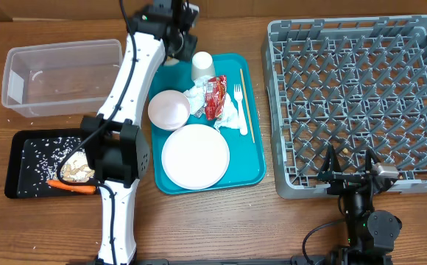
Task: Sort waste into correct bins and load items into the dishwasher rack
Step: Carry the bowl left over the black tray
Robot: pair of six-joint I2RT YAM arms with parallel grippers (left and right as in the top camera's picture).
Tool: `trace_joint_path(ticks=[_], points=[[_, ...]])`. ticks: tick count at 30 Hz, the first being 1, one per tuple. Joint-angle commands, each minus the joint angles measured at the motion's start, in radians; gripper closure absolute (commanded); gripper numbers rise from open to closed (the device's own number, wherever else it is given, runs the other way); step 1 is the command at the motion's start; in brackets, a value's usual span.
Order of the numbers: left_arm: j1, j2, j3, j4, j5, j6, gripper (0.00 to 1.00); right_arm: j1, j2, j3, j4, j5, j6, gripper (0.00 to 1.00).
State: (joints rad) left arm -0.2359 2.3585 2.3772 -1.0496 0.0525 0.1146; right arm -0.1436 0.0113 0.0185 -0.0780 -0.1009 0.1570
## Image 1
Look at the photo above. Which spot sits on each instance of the red snack wrapper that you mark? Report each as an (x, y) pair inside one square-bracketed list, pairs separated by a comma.
[(215, 94)]

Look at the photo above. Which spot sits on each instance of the white paper cup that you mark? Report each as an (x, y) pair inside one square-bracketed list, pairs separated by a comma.
[(202, 64)]

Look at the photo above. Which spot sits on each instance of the white round plate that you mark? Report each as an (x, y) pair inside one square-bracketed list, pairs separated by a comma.
[(195, 157)]

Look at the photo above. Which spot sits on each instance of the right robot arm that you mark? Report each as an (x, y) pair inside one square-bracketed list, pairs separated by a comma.
[(371, 234)]

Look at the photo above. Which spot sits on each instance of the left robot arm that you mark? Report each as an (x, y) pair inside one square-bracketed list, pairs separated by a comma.
[(113, 141)]

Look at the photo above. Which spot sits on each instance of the white bowl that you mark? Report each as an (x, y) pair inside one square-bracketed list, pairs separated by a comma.
[(169, 110), (170, 61)]

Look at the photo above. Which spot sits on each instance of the clear plastic bin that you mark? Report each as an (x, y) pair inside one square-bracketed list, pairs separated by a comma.
[(60, 78)]

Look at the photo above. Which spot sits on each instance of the white napkin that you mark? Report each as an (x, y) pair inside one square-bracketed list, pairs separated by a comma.
[(196, 97)]

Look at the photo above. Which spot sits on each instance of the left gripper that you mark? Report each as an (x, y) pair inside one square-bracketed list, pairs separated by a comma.
[(185, 51)]

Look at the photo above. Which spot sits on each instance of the wooden chopstick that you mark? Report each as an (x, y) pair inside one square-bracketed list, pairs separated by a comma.
[(247, 105)]

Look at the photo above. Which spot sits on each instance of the teal serving tray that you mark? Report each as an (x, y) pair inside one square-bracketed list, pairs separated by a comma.
[(247, 165)]

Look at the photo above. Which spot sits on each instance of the white plastic fork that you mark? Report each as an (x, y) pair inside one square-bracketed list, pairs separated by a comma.
[(238, 96)]

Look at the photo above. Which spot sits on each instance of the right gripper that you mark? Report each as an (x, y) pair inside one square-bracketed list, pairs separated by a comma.
[(343, 181)]

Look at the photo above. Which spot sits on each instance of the rice and peanut pile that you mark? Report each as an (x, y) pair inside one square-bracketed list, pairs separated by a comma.
[(74, 169)]

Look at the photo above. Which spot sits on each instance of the orange carrot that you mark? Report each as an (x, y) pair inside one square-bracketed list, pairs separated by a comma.
[(83, 189)]

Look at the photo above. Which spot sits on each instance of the black plastic tray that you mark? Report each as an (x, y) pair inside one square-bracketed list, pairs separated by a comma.
[(34, 158)]

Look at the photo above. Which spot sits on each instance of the grey dishwasher rack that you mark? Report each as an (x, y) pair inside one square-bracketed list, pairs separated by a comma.
[(350, 82)]

